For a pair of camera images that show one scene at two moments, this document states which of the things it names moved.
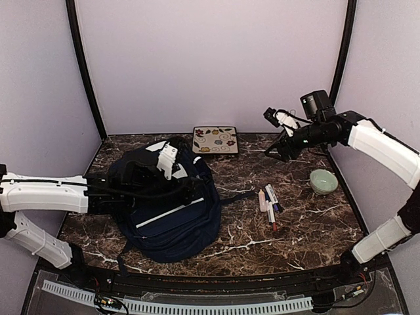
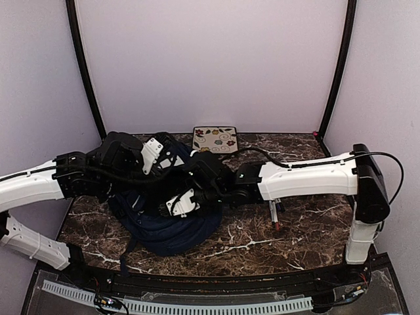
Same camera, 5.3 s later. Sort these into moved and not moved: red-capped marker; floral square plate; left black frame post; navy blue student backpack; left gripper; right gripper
Moved: navy blue student backpack; red-capped marker; right gripper; left gripper
Not moved: left black frame post; floral square plate
